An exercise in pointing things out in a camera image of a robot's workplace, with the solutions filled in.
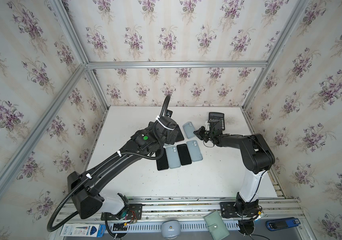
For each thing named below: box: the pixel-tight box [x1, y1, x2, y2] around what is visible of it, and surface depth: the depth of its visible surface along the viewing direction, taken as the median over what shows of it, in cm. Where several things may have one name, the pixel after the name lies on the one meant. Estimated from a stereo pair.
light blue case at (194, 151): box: [186, 140, 203, 162], surface depth 97 cm
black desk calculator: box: [208, 112, 225, 131], surface depth 113 cm
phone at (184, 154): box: [176, 143, 192, 166], surface depth 95 cm
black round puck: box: [238, 219, 255, 236], surface depth 72 cm
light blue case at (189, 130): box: [182, 121, 196, 139], surface depth 108 cm
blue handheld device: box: [265, 217, 301, 231], surface depth 69 cm
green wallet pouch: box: [203, 210, 230, 240], surface depth 71 cm
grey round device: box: [161, 220, 181, 240], surface depth 65 cm
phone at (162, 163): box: [156, 148, 169, 171], surface depth 92 cm
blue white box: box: [60, 224, 106, 238], surface depth 69 cm
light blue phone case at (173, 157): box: [165, 145, 181, 169], surface depth 94 cm
